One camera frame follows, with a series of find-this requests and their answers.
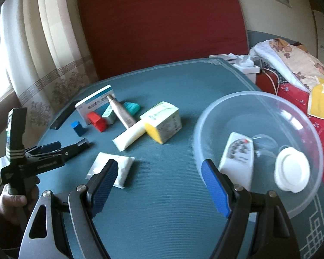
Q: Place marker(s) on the white and blue medicine box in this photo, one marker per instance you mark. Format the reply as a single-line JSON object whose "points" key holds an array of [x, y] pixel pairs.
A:
{"points": [[93, 101]]}

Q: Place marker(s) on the person's left hand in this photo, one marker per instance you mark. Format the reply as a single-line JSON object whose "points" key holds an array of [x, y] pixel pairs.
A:
{"points": [[10, 201]]}

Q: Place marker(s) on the yellow and white box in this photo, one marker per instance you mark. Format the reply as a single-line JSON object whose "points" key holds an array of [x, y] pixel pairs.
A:
{"points": [[162, 121]]}

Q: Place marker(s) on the red toy block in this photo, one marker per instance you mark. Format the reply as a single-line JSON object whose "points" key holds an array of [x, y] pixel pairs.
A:
{"points": [[97, 121]]}

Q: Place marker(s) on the clear plastic bowl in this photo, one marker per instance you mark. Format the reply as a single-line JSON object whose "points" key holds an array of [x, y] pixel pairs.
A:
{"points": [[259, 105]]}

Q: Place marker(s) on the beige patterned curtain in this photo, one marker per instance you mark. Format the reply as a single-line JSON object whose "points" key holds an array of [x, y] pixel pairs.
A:
{"points": [[56, 59]]}

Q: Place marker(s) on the teal desktop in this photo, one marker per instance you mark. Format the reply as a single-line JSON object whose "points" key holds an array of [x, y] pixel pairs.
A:
{"points": [[164, 194]]}

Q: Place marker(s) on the red quilt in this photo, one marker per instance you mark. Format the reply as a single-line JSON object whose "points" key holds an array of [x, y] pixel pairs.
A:
{"points": [[294, 91]]}

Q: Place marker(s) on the yellow star cloth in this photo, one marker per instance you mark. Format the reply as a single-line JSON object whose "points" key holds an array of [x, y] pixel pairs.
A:
{"points": [[322, 99]]}

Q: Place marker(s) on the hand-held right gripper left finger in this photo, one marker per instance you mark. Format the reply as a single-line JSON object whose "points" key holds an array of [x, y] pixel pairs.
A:
{"points": [[105, 186]]}

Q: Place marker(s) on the clear plastic cup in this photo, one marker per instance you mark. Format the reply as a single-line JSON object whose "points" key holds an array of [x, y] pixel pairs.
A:
{"points": [[264, 145]]}

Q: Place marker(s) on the teal dental floss case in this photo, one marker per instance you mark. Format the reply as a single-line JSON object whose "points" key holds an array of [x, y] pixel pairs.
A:
{"points": [[131, 108]]}

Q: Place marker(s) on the floral blanket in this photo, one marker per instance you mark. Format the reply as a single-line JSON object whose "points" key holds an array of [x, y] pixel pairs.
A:
{"points": [[294, 59]]}

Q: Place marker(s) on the white tube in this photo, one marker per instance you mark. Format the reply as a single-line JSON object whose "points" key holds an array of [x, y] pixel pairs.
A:
{"points": [[129, 136]]}

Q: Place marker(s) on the beige cream tube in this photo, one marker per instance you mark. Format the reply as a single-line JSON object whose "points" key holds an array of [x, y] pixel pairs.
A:
{"points": [[122, 112]]}

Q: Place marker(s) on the white remote control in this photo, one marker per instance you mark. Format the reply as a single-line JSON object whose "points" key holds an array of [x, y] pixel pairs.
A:
{"points": [[237, 156]]}

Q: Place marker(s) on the white tissue packet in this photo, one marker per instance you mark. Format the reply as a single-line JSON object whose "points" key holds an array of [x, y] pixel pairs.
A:
{"points": [[124, 167]]}

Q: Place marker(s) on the white crumpled cloth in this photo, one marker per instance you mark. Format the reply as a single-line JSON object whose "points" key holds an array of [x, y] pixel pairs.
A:
{"points": [[241, 60]]}

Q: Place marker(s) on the small teal and white box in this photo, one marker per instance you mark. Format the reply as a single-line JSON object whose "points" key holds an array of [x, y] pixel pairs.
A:
{"points": [[108, 114]]}

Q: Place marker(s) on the red headboard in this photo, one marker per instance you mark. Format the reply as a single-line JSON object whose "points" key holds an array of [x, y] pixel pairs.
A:
{"points": [[162, 24]]}

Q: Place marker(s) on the white round lid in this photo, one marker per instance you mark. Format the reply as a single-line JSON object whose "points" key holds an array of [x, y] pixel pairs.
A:
{"points": [[291, 170]]}

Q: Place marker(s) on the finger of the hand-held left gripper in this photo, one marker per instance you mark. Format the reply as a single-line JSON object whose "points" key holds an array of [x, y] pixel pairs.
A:
{"points": [[50, 146], [75, 148]]}

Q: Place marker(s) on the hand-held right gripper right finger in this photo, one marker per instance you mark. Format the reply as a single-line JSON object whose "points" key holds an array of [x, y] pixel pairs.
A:
{"points": [[213, 188]]}

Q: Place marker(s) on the blue toy block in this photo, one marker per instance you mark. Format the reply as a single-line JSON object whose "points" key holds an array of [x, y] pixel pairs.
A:
{"points": [[77, 129]]}

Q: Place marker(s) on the black phone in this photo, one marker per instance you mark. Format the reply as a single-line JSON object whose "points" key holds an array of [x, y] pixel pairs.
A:
{"points": [[62, 116]]}

